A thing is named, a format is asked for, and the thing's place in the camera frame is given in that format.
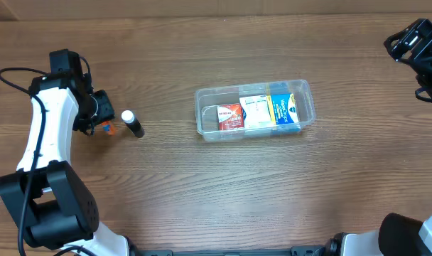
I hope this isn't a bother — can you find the dark syrup bottle white cap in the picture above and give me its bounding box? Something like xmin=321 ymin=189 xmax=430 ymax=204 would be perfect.
xmin=121 ymin=110 xmax=145 ymax=138

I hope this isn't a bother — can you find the clear plastic container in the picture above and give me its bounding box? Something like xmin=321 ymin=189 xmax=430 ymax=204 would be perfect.
xmin=195 ymin=80 xmax=315 ymax=142

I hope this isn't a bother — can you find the blue yellow lozenge box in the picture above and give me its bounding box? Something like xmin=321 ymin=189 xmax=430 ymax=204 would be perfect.
xmin=266 ymin=81 xmax=301 ymax=135

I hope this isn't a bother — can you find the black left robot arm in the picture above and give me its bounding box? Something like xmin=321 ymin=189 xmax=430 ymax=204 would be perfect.
xmin=0 ymin=69 xmax=138 ymax=255

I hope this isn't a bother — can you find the white plaster box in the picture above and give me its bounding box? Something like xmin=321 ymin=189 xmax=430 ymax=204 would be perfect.
xmin=239 ymin=95 xmax=274 ymax=129

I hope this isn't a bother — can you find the orange tablet tube white cap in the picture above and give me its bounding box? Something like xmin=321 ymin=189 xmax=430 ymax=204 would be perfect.
xmin=101 ymin=121 xmax=116 ymax=136

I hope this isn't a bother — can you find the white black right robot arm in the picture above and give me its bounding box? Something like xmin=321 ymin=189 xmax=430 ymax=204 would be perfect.
xmin=313 ymin=28 xmax=432 ymax=255

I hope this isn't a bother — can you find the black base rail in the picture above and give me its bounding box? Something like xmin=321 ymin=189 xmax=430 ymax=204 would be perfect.
xmin=135 ymin=245 xmax=325 ymax=256

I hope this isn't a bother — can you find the red medicine box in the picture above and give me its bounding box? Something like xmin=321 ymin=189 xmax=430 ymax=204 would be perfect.
xmin=217 ymin=103 xmax=244 ymax=130

